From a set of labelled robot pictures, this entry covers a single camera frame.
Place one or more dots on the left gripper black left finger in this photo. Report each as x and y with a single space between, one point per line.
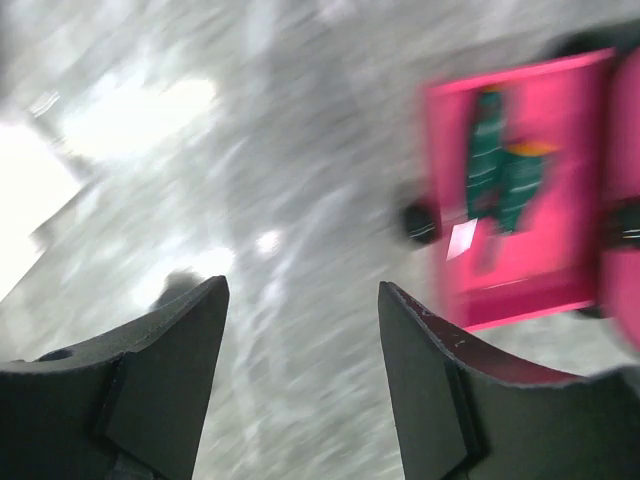
127 404

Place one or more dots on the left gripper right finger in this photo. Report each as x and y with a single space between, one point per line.
464 409

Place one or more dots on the pink bottom drawer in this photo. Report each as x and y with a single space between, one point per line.
550 264

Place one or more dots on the pink drawer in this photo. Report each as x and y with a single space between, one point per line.
619 261
550 264

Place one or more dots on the green long screwdriver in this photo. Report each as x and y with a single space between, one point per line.
484 165

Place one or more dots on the black drawer cabinet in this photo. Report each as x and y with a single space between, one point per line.
623 38

